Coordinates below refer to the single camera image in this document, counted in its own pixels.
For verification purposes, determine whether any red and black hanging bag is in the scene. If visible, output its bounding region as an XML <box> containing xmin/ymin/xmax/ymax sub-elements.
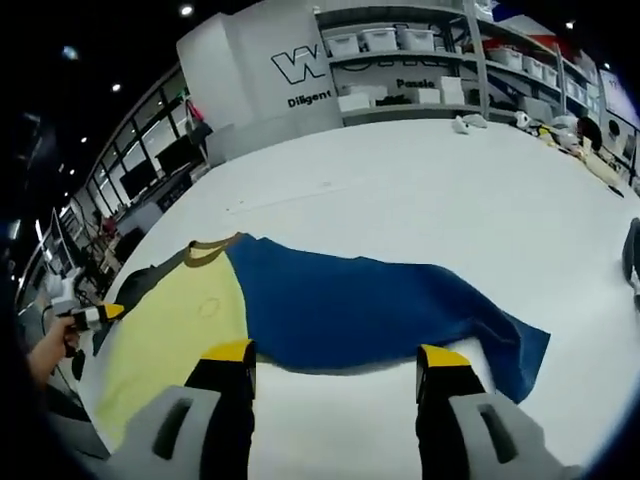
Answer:
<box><xmin>183</xmin><ymin>97</ymin><xmax>215</xmax><ymax>147</ymax></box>

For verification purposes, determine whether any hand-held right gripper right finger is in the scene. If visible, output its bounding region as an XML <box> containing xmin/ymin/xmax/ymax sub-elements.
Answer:
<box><xmin>414</xmin><ymin>343</ymin><xmax>581</xmax><ymax>480</ymax></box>

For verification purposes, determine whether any black computer monitor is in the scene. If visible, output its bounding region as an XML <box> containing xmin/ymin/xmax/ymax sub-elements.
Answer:
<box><xmin>154</xmin><ymin>136</ymin><xmax>195</xmax><ymax>174</ymax></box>
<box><xmin>121</xmin><ymin>161</ymin><xmax>157</xmax><ymax>200</ymax></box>

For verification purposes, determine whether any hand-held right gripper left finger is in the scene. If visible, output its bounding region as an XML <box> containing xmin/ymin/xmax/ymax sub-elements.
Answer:
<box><xmin>107</xmin><ymin>338</ymin><xmax>258</xmax><ymax>480</ymax></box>

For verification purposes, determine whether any person's left hand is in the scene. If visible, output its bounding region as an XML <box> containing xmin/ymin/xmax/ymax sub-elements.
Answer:
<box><xmin>42</xmin><ymin>315</ymin><xmax>84</xmax><ymax>362</ymax></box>

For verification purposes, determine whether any small white item on table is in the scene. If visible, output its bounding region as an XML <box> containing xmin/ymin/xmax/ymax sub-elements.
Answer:
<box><xmin>451</xmin><ymin>113</ymin><xmax>489</xmax><ymax>137</ymax></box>

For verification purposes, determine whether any yellow blue grey garment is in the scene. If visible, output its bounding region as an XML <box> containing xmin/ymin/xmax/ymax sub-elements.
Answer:
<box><xmin>92</xmin><ymin>231</ymin><xmax>552</xmax><ymax>450</ymax></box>

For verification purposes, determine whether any grey metal shelf unit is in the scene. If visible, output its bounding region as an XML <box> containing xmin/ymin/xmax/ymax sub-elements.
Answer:
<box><xmin>314</xmin><ymin>0</ymin><xmax>617</xmax><ymax>129</ymax></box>

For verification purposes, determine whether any dark object on table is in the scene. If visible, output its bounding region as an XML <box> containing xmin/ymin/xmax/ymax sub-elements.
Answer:
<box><xmin>621</xmin><ymin>216</ymin><xmax>640</xmax><ymax>304</ymax></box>

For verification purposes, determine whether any pink display screen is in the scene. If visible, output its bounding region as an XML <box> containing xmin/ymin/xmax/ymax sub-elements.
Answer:
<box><xmin>599</xmin><ymin>66</ymin><xmax>640</xmax><ymax>127</ymax></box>

